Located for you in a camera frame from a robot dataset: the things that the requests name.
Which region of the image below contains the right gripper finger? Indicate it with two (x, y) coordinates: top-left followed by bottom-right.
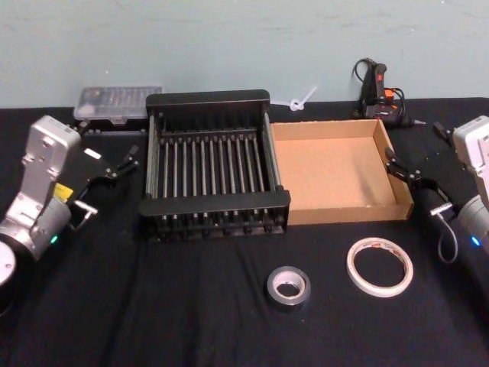
(384, 146), (422, 189)
(432, 121), (455, 141)

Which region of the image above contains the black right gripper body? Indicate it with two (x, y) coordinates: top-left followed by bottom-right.
(413, 139), (475, 219)

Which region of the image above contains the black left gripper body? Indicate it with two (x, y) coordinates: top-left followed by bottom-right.
(56, 132), (118, 206)

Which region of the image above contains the white tape roll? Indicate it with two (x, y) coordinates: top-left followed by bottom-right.
(346, 236), (414, 299)

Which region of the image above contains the silver tape roll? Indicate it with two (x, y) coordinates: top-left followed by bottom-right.
(266, 265), (312, 311)

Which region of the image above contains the clear plastic case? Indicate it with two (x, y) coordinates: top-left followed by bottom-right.
(72, 86), (164, 127)

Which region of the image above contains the shallow brown cardboard tray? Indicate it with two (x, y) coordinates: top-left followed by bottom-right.
(269, 118), (416, 226)

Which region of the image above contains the black rack with steel bars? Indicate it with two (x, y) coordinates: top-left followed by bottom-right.
(136, 89), (292, 242)

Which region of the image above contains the small white plastic piece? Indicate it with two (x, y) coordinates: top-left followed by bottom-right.
(269, 86), (319, 113)

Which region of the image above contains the black table cloth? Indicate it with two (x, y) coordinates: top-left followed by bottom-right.
(0, 97), (489, 367)

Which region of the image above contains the right gripper cable with plug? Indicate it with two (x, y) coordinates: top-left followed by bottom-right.
(430, 203), (460, 265)

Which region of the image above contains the gripper cable with plug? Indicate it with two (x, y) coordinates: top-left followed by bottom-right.
(430, 203), (460, 265)
(68, 201), (98, 232)

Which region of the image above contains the left gripper cable with plug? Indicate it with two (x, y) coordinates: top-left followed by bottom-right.
(68, 201), (98, 232)

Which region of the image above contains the black corded tool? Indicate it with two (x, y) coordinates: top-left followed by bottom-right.
(351, 57), (426, 129)

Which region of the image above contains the pale wall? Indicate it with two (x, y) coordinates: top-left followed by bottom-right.
(0, 0), (489, 112)

